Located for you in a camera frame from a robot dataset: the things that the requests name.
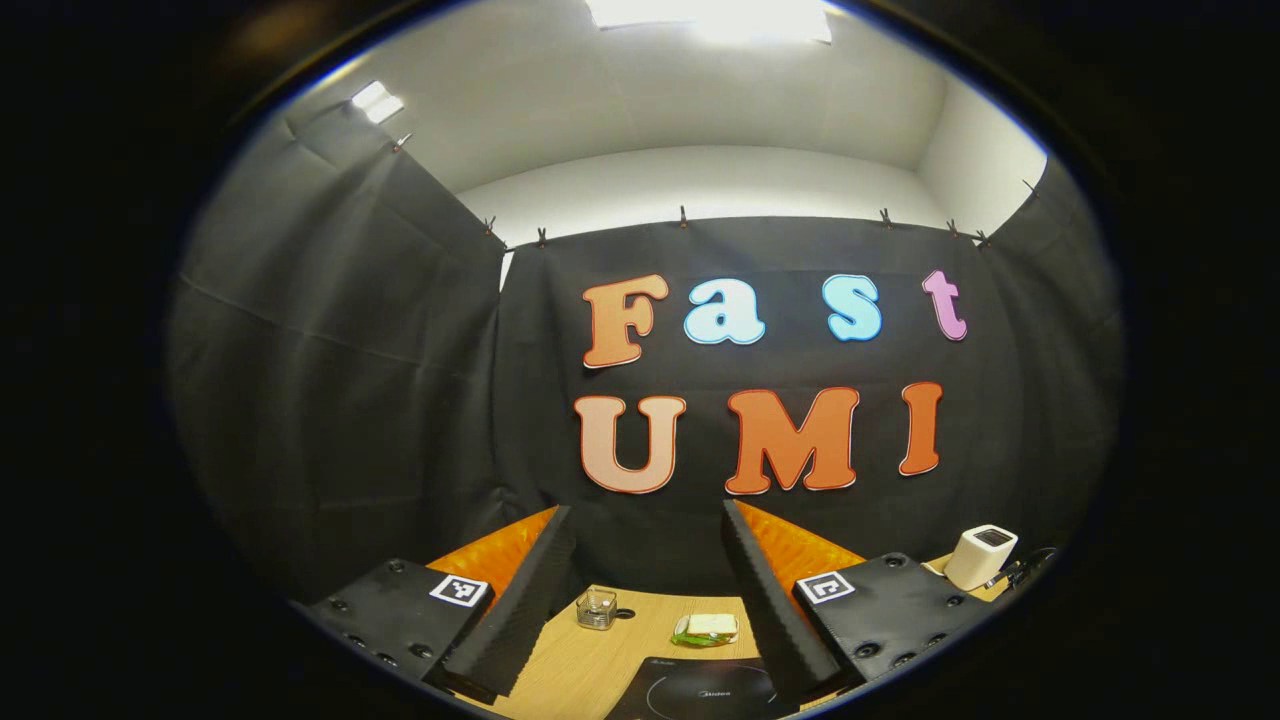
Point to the black backdrop cloth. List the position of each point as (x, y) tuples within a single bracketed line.
[(400, 400)]

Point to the sandwich with lettuce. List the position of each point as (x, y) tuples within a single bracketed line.
[(712, 626)]

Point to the row of black cloth clips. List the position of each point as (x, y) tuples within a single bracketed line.
[(683, 217)]

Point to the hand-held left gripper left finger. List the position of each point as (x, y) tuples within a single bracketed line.
[(530, 600)]

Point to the small ceiling light panel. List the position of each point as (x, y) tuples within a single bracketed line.
[(377, 102)]

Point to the black induction cooktop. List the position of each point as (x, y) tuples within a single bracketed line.
[(690, 690)]

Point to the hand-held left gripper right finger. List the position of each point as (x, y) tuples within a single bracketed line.
[(775, 610)]

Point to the white box-shaped appliance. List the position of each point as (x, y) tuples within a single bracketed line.
[(978, 558)]

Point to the large ceiling light panel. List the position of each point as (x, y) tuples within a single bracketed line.
[(720, 15)]

